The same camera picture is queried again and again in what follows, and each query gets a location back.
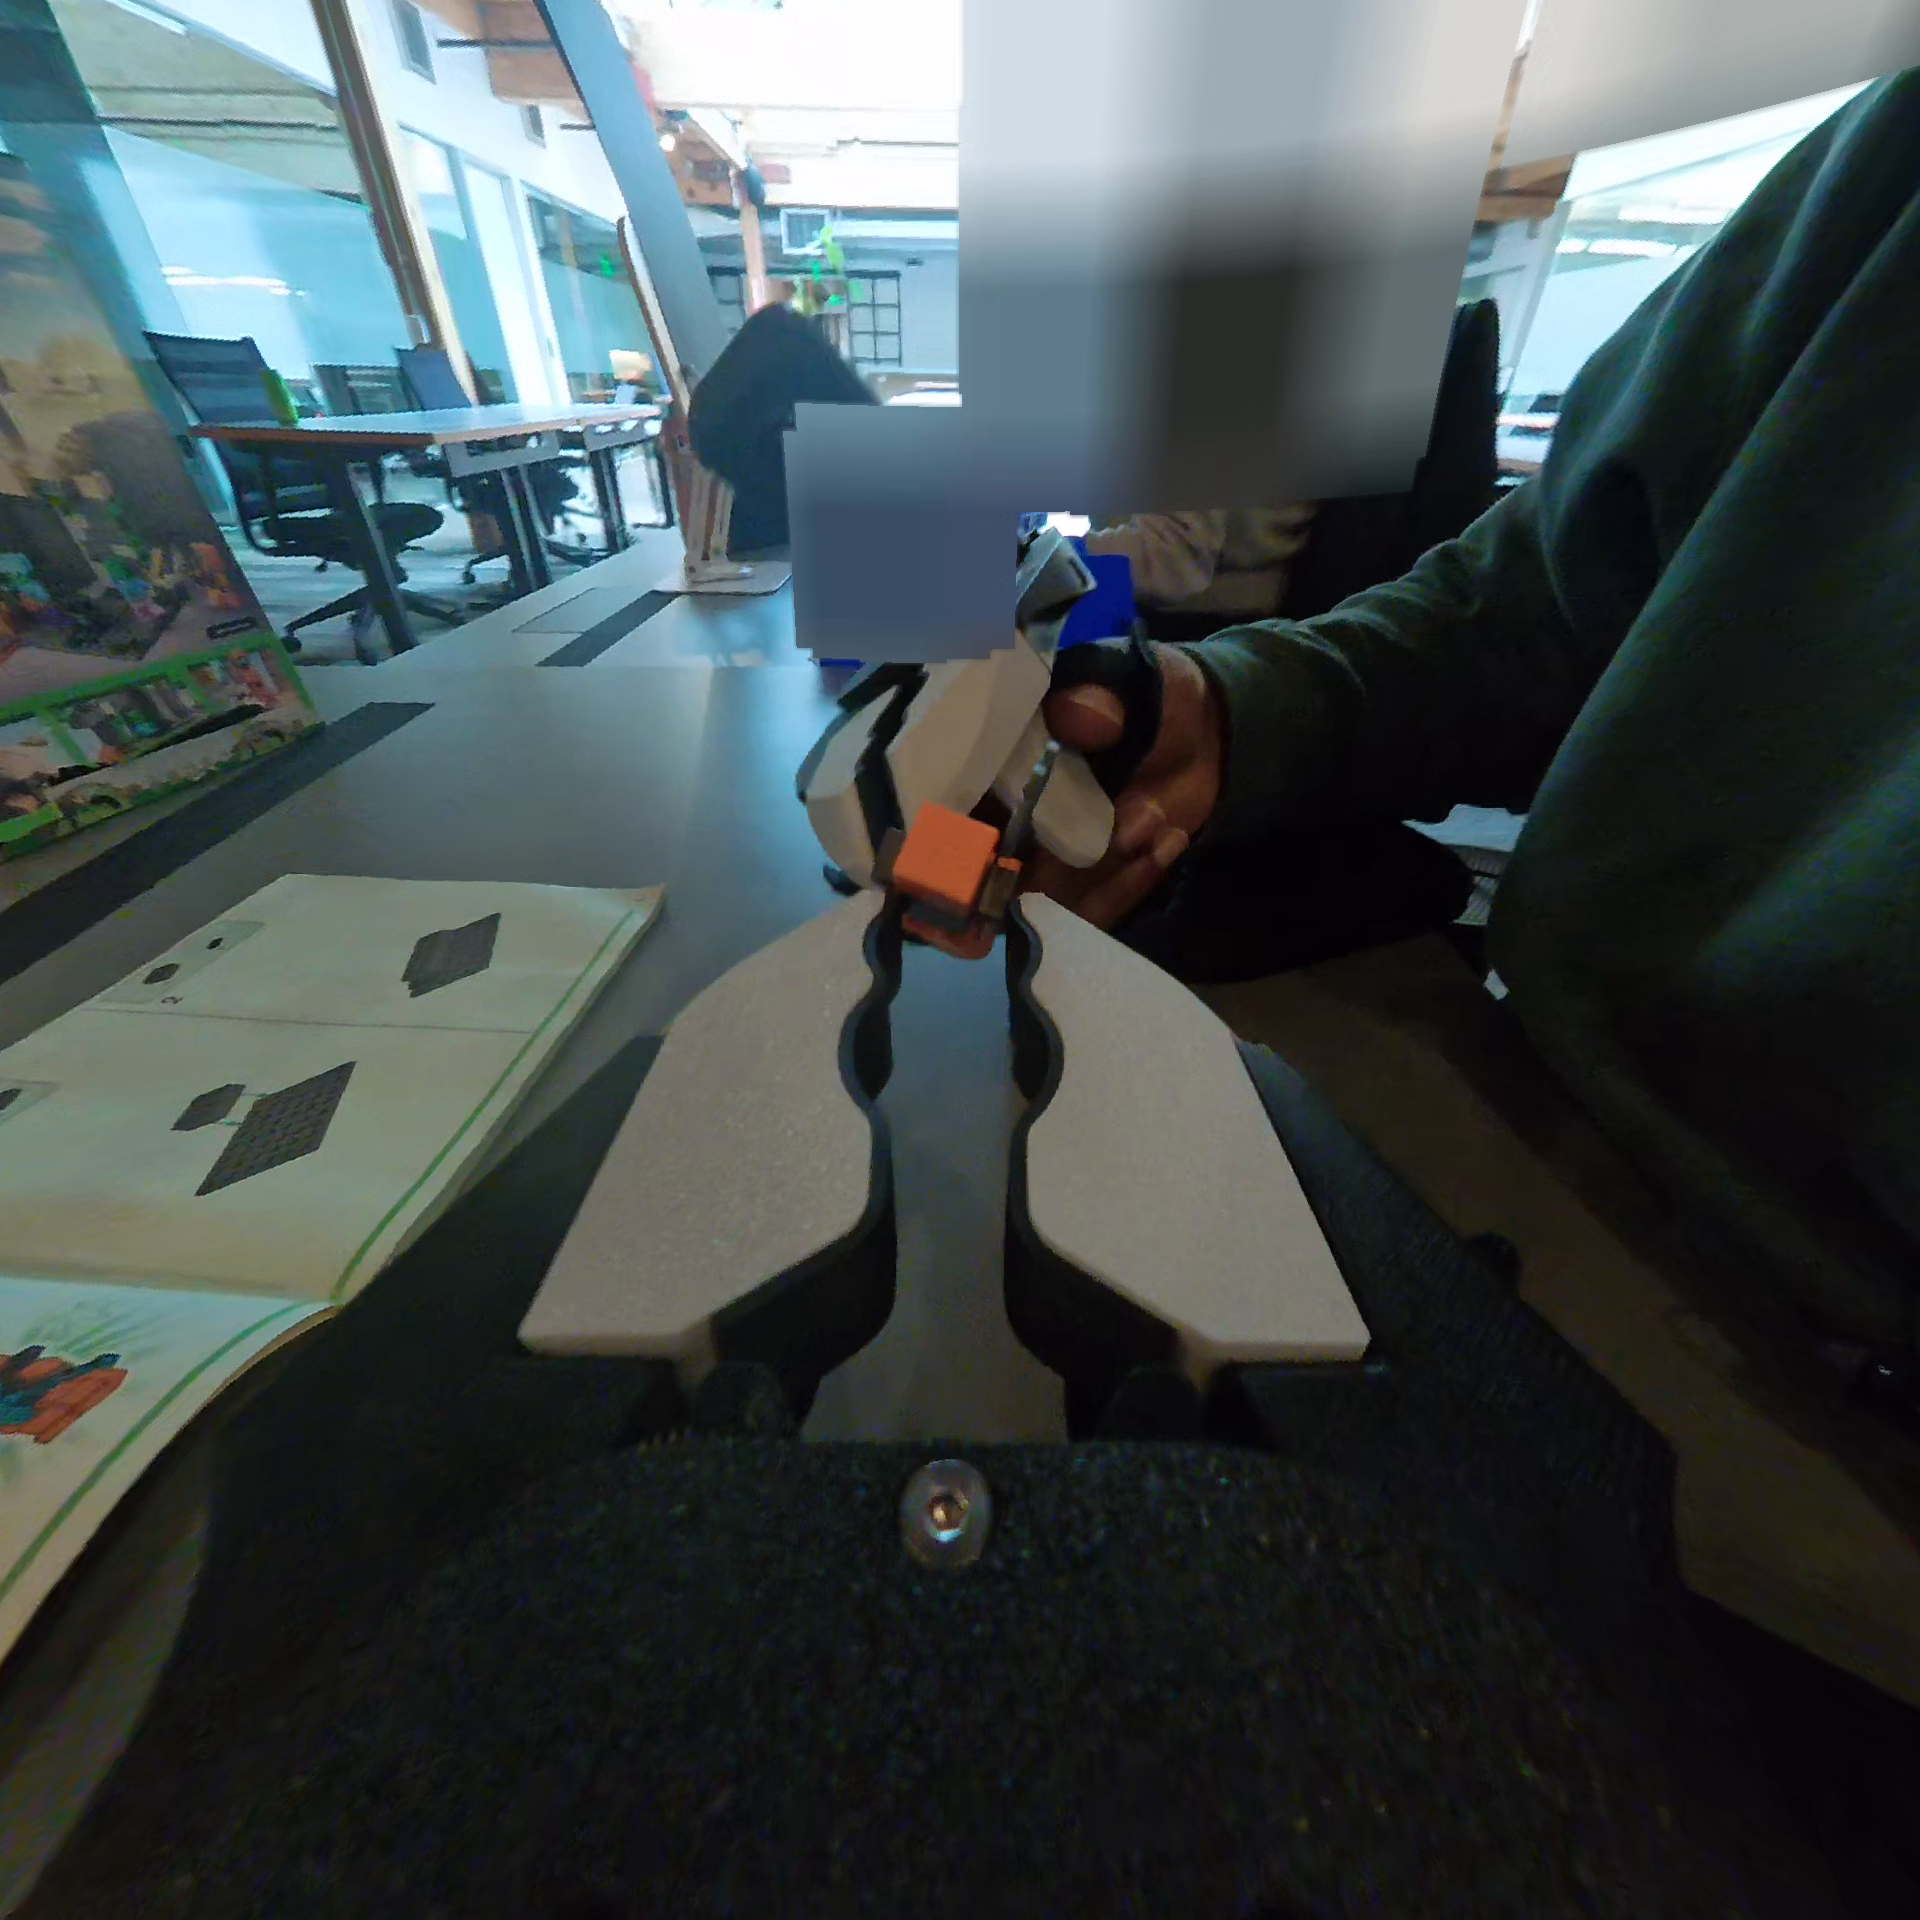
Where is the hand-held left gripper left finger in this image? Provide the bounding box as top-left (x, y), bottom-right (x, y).
top-left (520, 894), bottom-right (901, 1368)

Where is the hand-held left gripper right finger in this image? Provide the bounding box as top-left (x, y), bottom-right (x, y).
top-left (1006, 897), bottom-right (1372, 1376)

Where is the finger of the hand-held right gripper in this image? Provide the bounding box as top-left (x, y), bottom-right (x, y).
top-left (794, 667), bottom-right (962, 894)
top-left (901, 640), bottom-right (1127, 876)

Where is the orange pumpkin face brick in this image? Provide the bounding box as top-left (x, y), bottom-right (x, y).
top-left (893, 801), bottom-right (1024, 960)

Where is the white instruction booklet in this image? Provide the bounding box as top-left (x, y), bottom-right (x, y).
top-left (0, 874), bottom-right (674, 1669)

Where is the green toy brick box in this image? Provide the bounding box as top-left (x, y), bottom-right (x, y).
top-left (0, 150), bottom-right (325, 864)

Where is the white desk stand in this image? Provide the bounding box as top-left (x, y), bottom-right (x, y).
top-left (614, 212), bottom-right (794, 601)

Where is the person's right hand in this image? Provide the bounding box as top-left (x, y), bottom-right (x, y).
top-left (1021, 647), bottom-right (1233, 933)

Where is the black chair armrest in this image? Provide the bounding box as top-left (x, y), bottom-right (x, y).
top-left (1125, 819), bottom-right (1478, 986)

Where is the black office table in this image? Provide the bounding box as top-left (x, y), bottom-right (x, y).
top-left (205, 397), bottom-right (669, 655)

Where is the black office chair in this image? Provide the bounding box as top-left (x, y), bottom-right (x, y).
top-left (142, 327), bottom-right (460, 667)

